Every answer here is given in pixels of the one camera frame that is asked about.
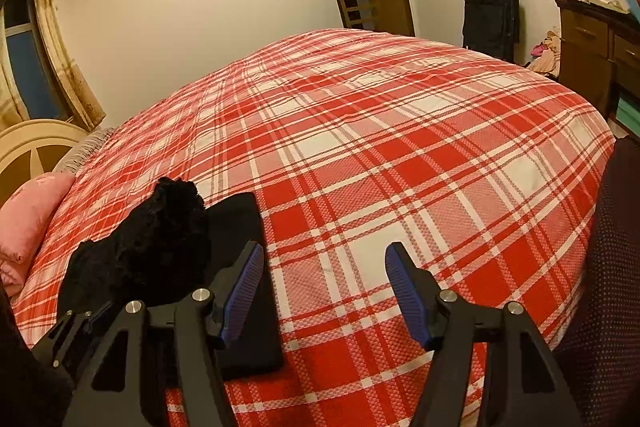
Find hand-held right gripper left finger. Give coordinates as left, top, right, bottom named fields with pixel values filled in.
left=62, top=241, right=266, bottom=427

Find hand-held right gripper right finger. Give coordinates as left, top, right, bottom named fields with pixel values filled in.
left=384, top=241, right=583, bottom=427

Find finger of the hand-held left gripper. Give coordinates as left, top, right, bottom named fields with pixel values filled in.
left=31, top=301, right=117, bottom=375

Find black pants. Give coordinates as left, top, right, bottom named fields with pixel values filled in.
left=57, top=177, right=286, bottom=383

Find person's left forearm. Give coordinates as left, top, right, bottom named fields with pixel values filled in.
left=0, top=287, right=76, bottom=427

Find pink folded blanket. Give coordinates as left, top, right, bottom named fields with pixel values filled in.
left=0, top=172, right=76, bottom=298

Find red plaid bed blanket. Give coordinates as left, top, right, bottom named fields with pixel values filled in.
left=10, top=28, right=616, bottom=427

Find grey fringed blanket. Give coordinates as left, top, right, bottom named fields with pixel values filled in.
left=52, top=127, right=117, bottom=175

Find cream wooden headboard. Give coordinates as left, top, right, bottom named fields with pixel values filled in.
left=0, top=119, right=88, bottom=208

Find person's dark dotted clothing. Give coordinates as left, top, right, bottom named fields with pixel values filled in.
left=555, top=137, right=640, bottom=427

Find beige patterned curtain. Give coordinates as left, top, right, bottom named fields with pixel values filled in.
left=0, top=52, right=31, bottom=130
left=30, top=0, right=107, bottom=132

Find pile of beige pink clothes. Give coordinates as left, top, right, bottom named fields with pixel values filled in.
left=527, top=27, right=564, bottom=78

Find window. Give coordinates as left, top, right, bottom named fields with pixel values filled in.
left=2, top=0, right=68, bottom=122

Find teal box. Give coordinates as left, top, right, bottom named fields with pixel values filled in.
left=615, top=94, right=640, bottom=134

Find wooden railing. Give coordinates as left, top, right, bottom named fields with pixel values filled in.
left=340, top=0, right=379, bottom=31

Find dark wooden dresser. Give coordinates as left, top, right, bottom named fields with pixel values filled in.
left=555, top=0, right=640, bottom=120

